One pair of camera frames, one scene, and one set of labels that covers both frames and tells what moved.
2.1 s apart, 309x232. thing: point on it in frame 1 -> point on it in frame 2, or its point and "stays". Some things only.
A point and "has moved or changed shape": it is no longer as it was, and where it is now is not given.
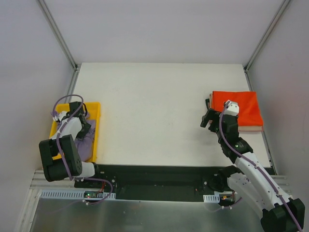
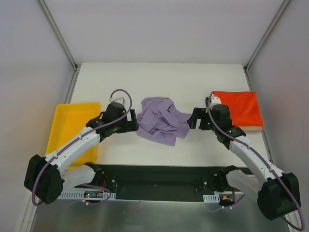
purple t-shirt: [85, 144] has moved or changed shape
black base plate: [152, 182] stays
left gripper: [85, 126] -> [131, 120]
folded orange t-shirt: [249, 113] stays
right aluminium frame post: [265, 37] stays
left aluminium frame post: [59, 34] stays
